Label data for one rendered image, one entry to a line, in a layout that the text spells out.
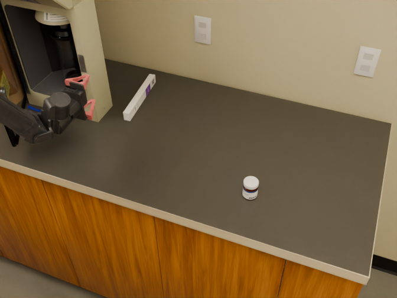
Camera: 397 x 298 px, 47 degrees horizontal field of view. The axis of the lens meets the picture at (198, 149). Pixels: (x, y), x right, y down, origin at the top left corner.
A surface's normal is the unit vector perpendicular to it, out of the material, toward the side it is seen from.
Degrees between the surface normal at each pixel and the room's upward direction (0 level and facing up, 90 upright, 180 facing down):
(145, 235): 90
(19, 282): 0
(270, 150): 0
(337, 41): 90
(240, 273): 90
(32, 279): 0
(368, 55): 90
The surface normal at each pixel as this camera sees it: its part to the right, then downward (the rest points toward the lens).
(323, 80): -0.37, 0.64
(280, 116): -0.01, -0.73
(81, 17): 0.93, 0.25
